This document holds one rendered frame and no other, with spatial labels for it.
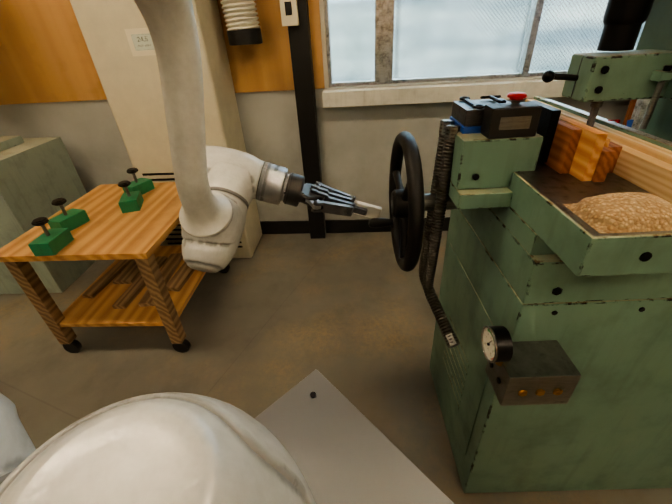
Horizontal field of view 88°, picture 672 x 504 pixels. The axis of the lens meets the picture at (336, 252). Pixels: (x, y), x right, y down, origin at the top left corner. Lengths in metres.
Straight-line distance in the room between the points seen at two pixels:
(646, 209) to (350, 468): 0.48
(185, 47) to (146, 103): 1.38
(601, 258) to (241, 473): 0.48
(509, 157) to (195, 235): 0.59
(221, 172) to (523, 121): 0.58
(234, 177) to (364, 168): 1.39
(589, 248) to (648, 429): 0.70
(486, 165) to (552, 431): 0.66
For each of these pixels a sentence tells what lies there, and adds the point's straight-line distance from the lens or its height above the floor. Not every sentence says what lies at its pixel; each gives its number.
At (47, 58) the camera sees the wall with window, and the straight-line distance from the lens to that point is 2.54.
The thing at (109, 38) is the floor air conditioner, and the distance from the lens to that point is 1.99.
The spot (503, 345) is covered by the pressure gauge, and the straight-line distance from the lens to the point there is 0.65.
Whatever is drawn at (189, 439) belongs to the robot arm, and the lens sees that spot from 0.20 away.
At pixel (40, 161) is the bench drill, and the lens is 2.38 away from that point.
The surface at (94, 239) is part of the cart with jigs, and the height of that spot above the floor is 0.53.
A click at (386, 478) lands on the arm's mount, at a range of 0.47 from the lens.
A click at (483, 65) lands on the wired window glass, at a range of 2.16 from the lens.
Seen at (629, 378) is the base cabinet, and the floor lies 0.50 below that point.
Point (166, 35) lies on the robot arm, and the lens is 0.59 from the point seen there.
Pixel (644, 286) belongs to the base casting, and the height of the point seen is 0.74.
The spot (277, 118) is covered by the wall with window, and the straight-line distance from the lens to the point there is 2.07.
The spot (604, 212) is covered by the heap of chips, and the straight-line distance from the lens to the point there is 0.57.
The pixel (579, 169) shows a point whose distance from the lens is 0.71.
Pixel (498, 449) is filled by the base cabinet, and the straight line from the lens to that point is 1.07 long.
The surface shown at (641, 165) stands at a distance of 0.72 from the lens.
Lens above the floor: 1.14
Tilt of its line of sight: 33 degrees down
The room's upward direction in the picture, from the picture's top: 4 degrees counter-clockwise
